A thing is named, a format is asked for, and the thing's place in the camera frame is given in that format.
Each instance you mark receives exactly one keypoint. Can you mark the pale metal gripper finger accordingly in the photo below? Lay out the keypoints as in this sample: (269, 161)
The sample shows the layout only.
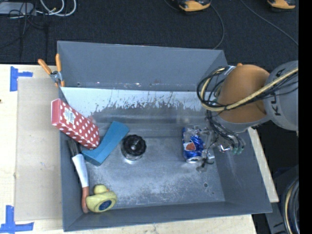
(201, 131)
(205, 164)

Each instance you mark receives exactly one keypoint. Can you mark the crushed blue drink can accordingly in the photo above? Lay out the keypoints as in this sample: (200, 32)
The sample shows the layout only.
(192, 146)

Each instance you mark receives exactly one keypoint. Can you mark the grey metal bin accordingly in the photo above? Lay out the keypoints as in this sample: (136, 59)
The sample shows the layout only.
(156, 184)

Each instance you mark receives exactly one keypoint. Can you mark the black round jar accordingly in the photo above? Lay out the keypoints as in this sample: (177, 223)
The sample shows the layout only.
(133, 146)

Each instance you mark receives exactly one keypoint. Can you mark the blue angled flat block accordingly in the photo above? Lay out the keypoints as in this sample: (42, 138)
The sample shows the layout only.
(109, 140)

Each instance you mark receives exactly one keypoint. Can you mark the yellow rubber duck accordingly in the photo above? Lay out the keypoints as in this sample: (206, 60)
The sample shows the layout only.
(101, 201)

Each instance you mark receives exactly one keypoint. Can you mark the red white-dotted box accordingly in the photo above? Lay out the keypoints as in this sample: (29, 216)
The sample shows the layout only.
(78, 125)

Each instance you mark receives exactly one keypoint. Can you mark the pale brown flat board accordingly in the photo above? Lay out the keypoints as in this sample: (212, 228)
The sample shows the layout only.
(36, 150)

